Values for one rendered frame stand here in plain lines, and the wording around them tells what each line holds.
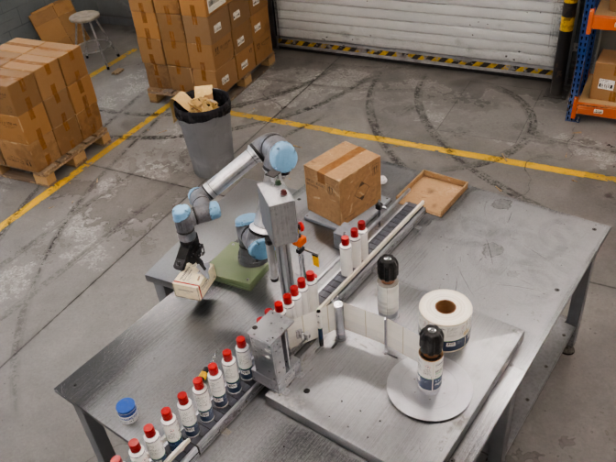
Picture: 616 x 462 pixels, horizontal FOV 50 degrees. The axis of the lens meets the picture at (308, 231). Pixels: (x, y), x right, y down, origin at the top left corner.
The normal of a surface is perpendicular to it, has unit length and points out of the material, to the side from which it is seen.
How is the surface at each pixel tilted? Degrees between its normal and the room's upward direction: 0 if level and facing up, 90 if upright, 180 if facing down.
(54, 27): 70
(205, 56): 89
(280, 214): 90
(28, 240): 0
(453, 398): 0
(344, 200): 90
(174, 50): 90
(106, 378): 0
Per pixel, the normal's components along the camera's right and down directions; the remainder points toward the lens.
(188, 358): -0.07, -0.80
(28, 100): 0.90, 0.21
